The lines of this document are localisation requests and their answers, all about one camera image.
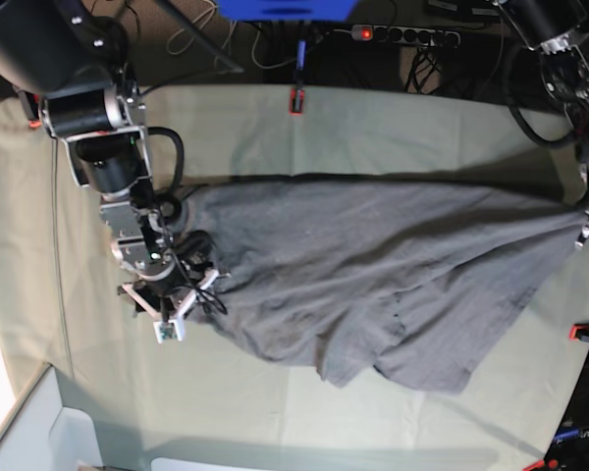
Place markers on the red clamp bottom right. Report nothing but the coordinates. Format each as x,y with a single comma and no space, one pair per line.
543,465

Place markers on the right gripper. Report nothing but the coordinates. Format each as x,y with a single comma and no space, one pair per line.
151,240

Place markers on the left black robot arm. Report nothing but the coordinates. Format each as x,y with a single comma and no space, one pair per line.
554,31

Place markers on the white storage bin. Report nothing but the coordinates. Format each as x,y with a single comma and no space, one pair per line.
41,433

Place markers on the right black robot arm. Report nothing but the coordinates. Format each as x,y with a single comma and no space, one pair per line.
73,75

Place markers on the grey t-shirt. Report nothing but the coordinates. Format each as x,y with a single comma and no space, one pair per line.
417,281

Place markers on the red black clamp centre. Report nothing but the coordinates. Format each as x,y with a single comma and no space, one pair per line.
297,92

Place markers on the blue plastic mount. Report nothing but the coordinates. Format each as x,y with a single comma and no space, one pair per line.
286,10

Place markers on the red black clamp far left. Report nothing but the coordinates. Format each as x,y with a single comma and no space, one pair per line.
31,104

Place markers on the black power strip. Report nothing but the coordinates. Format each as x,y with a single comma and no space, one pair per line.
406,36

